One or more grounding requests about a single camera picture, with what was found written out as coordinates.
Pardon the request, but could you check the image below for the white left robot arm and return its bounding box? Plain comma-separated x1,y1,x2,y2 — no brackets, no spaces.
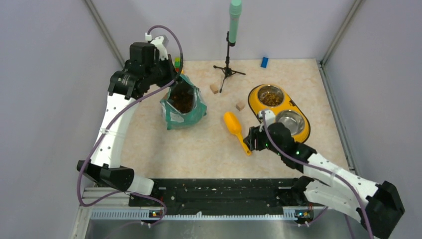
77,40,176,206

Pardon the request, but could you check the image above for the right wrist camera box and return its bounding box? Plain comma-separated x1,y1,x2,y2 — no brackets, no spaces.
258,109,276,127

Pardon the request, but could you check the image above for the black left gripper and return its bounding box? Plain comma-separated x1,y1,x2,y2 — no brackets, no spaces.
146,54,183,88

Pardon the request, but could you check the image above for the rectangular wooden block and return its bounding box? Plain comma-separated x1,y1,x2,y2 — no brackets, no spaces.
210,84,219,94

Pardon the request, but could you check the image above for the black tripod stand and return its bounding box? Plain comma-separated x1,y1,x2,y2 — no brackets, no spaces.
213,31,246,93

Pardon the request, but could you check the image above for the yellow double pet bowl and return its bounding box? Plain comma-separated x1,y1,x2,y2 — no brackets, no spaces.
248,84,311,143

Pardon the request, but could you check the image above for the green cylinder on stand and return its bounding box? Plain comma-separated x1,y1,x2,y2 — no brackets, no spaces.
228,0,242,46

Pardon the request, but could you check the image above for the small wooden cube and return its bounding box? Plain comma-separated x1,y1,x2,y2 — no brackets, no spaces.
235,102,245,111

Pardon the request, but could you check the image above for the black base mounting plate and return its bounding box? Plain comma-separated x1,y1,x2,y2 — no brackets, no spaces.
97,178,325,217

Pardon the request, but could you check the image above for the brown pet food kibble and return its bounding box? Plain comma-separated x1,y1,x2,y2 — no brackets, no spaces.
168,85,194,114

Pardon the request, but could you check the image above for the colourful toy block stack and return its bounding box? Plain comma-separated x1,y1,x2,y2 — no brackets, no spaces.
174,57,183,73

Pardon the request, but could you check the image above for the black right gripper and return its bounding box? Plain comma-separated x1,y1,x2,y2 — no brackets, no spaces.
243,121,284,156

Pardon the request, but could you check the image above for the yellow plastic scoop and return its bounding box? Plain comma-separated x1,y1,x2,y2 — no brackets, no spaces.
223,112,252,156

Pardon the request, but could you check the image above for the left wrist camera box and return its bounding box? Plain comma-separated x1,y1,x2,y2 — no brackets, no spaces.
145,32,169,61

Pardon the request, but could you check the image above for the blue small object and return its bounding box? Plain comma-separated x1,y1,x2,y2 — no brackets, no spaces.
260,57,269,68

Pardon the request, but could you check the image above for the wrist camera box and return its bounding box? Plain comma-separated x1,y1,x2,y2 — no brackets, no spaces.
258,109,276,127
145,32,169,61

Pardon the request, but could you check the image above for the green pet food bag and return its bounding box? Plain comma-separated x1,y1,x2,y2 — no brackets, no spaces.
160,74,208,130

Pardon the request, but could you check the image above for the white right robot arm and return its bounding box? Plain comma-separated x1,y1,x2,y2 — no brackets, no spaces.
243,122,405,239

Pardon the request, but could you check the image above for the aluminium front rail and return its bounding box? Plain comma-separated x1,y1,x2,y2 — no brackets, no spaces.
79,187,380,222

